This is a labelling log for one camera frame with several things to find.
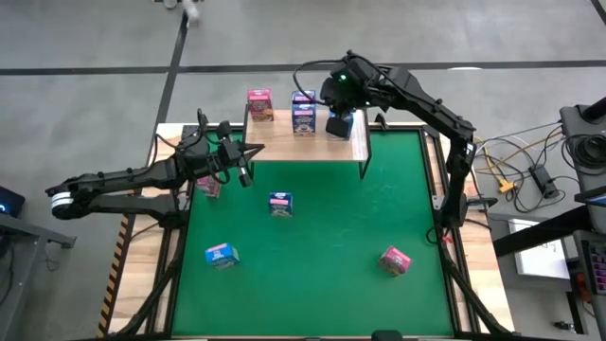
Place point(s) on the black diagonal beam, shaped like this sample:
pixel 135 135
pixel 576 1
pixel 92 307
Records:
pixel 535 237

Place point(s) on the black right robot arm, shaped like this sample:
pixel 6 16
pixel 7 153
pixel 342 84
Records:
pixel 426 102

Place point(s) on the white metal bracket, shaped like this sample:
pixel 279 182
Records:
pixel 439 201

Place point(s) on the yellow black hazard tape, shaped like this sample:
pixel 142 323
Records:
pixel 116 274

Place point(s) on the wooden shelf with black legs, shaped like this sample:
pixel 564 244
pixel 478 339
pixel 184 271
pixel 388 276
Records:
pixel 303 149

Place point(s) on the black office chair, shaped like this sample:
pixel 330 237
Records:
pixel 387 335

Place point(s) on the black keyboard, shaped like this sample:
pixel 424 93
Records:
pixel 599 265

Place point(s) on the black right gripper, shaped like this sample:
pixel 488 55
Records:
pixel 350 87

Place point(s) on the blue Frosted Flakes cereal box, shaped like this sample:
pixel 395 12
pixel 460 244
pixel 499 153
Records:
pixel 304 118
pixel 280 204

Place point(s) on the dark laptop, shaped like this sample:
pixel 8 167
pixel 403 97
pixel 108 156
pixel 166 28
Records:
pixel 12 201

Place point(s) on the small black floor object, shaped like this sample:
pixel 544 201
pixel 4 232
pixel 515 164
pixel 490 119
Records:
pixel 564 326

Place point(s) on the black aluminium table frame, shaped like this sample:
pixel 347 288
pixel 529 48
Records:
pixel 451 293

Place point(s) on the pink Raisin Bran cereal box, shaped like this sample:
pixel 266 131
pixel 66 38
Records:
pixel 394 260
pixel 260 106
pixel 210 187

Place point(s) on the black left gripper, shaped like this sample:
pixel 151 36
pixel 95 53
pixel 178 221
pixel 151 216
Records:
pixel 225 154

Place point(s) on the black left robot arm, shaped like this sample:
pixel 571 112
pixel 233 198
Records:
pixel 118 179

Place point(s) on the green table mat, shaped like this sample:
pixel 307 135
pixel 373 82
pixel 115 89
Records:
pixel 322 274

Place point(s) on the white board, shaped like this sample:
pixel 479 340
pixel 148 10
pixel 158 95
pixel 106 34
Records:
pixel 540 260

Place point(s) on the black power adapter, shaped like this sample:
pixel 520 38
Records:
pixel 543 181

